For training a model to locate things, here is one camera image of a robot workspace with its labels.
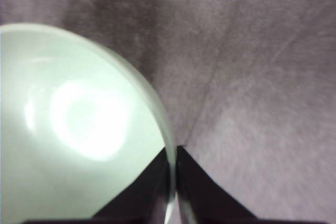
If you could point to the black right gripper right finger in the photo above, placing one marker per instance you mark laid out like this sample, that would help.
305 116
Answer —
200 197

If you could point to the pale green bowl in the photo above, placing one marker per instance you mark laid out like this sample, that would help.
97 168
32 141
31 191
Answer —
74 129

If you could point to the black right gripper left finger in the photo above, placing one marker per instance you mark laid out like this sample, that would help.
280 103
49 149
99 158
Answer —
145 197

